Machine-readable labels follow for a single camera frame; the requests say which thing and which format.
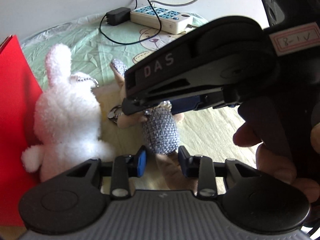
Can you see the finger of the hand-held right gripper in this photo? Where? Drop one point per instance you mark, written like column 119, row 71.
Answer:
column 162, row 75
column 185, row 104

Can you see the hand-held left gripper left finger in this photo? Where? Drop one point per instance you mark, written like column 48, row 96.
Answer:
column 142, row 161

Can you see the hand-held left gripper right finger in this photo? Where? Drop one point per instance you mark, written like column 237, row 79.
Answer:
column 183, row 162

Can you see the brown plush bunny grey dress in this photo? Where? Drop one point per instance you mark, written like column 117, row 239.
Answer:
column 160, row 130

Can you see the red cardboard box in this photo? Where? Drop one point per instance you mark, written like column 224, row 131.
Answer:
column 15, row 105

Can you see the person's right hand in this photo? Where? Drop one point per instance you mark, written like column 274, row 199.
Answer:
column 272, row 165

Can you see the white power strip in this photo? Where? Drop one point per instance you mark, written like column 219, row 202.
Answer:
column 160, row 21

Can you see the black power adapter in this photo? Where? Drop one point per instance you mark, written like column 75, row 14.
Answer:
column 117, row 17

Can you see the white plush bunny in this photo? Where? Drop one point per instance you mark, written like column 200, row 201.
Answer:
column 67, row 120

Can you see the printed pale green tablecloth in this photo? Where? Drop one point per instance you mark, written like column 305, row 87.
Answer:
column 75, row 40

